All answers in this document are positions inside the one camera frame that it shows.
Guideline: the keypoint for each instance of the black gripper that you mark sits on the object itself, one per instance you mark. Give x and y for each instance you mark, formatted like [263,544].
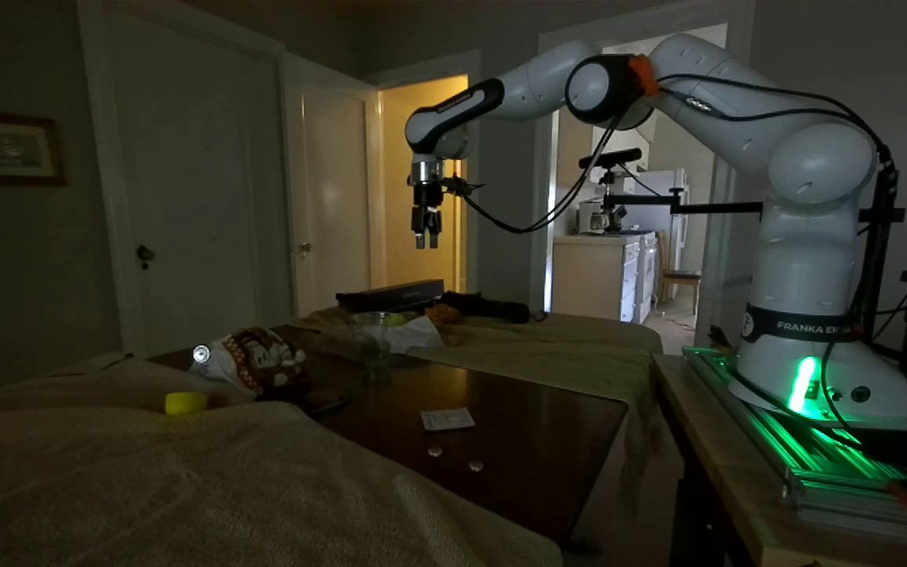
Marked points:
[425,190]

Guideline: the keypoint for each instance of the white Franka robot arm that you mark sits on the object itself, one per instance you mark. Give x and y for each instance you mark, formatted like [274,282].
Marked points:
[811,242]

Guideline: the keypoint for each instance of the clear plastic cup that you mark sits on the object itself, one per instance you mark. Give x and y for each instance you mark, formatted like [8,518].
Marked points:
[375,349]

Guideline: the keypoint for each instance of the long black bar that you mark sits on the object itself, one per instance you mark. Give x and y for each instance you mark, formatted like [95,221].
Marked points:
[392,298]

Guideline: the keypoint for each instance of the orange colourful toy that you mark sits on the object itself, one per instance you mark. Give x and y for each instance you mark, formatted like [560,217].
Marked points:
[444,312]

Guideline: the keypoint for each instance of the black bag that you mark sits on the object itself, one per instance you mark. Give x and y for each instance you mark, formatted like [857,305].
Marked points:
[490,308]

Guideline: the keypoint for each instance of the white open door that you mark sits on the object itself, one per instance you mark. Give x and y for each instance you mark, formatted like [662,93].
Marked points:
[331,190]

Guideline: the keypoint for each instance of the white crumpled plastic bag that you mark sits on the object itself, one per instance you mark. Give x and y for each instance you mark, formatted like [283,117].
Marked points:
[412,334]

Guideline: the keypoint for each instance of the white cabinet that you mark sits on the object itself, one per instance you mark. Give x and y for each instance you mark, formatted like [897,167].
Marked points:
[601,277]

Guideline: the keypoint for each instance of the small white card packet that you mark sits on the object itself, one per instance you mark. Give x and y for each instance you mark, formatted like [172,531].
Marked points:
[447,422]

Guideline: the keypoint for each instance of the red white patterned cloth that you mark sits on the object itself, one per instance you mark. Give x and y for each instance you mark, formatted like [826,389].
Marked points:
[258,365]

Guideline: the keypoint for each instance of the small silver coin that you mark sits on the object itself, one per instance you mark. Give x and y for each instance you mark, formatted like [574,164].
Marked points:
[475,464]
[437,451]

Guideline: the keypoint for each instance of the white closed door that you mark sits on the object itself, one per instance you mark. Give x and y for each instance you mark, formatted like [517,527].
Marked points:
[202,190]

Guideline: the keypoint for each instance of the wooden stool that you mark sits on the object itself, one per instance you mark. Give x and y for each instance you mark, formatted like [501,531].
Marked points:
[680,291]

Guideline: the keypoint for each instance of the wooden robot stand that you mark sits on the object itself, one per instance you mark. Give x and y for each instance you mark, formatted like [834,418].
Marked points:
[717,474]

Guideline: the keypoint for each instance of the black vertical pole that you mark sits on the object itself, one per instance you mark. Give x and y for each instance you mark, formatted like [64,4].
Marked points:
[880,263]

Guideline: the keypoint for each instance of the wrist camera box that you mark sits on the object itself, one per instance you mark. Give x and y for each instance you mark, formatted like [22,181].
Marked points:
[459,187]

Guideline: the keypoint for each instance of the black exterior camera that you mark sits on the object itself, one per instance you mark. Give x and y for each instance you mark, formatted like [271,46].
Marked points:
[613,158]

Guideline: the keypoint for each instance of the black camera mount rod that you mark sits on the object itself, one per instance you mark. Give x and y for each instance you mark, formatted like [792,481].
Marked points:
[694,206]

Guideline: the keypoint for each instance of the landscape picture brown frame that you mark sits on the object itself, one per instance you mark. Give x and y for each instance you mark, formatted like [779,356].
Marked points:
[4,149]

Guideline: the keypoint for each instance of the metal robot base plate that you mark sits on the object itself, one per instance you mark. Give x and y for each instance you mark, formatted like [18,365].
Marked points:
[834,461]

